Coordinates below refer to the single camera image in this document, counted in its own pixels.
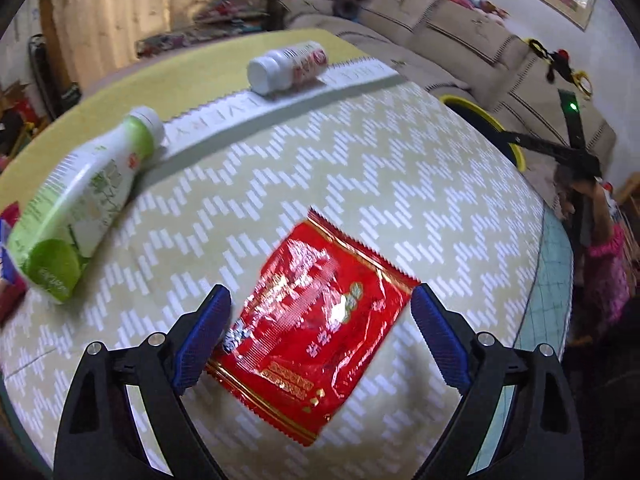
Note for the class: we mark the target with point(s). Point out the red and blue tissue box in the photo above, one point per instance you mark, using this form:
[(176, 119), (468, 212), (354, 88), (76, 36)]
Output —
[(7, 265)]

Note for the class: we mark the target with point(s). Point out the small white bottle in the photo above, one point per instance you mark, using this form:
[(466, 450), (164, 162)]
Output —
[(287, 67)]

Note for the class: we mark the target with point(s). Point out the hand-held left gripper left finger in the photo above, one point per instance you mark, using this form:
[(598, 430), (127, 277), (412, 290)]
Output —
[(202, 340)]

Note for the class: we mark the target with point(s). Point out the cream patterned curtains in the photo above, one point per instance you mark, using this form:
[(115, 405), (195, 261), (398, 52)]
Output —
[(125, 5)]

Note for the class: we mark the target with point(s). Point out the yellow rimmed trash bin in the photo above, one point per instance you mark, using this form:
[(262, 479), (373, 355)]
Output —
[(487, 120)]

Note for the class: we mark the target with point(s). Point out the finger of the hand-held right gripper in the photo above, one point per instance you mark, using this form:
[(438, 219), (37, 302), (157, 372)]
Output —
[(530, 142)]

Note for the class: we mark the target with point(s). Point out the yellow and black tool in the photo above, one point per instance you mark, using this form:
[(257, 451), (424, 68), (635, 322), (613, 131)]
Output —
[(557, 62)]

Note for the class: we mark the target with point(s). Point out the person in pink clothes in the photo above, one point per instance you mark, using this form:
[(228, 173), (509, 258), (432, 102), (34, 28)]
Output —
[(607, 275)]

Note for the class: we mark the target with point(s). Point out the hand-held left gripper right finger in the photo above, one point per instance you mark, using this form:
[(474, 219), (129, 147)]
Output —
[(442, 340)]

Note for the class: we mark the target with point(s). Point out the beige sofa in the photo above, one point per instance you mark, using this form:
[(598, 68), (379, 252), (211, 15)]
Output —
[(450, 30)]

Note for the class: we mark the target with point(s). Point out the green grid mat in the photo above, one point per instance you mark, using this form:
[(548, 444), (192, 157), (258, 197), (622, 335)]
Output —
[(547, 285)]

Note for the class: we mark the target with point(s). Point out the glass low table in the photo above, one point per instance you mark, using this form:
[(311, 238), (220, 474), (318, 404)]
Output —
[(200, 30)]

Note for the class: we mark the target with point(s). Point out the red snack packet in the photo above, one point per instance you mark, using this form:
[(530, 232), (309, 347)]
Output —
[(320, 320)]

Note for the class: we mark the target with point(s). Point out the black tower fan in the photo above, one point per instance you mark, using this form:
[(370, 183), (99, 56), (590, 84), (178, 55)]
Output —
[(40, 77)]

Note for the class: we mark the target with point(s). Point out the green and white bottle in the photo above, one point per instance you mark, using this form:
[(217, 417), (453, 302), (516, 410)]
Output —
[(85, 200)]

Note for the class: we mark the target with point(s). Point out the person's right forearm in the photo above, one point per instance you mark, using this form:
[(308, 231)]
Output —
[(597, 210)]

